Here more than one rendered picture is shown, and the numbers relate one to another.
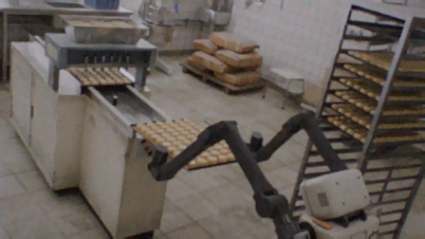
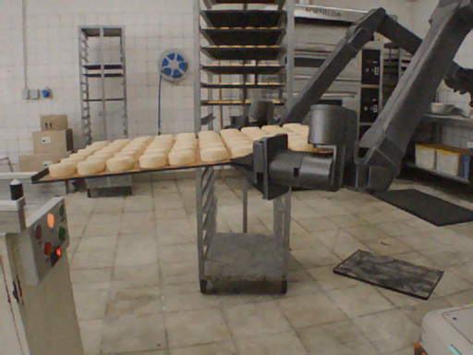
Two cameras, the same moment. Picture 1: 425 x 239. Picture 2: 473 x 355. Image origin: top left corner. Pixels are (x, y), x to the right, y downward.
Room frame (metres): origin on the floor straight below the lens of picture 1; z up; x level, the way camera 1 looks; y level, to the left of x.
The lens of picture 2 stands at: (1.67, 0.76, 1.10)
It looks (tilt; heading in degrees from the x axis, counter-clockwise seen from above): 12 degrees down; 302
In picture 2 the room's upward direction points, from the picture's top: straight up
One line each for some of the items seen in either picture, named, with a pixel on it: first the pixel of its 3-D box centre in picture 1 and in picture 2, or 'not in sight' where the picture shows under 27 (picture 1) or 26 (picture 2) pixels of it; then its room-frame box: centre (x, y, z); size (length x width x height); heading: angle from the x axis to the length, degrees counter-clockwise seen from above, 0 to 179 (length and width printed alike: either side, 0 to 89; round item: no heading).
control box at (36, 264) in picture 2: (153, 144); (46, 237); (2.51, 0.33, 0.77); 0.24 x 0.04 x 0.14; 129
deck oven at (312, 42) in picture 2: not in sight; (311, 101); (3.42, -3.52, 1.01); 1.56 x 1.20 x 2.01; 47
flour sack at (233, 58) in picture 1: (240, 57); not in sight; (6.52, -0.23, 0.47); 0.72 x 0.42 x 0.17; 142
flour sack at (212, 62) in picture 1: (215, 61); not in sight; (6.56, 0.12, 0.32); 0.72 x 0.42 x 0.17; 51
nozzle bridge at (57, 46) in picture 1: (101, 63); not in sight; (3.18, 0.88, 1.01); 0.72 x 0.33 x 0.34; 129
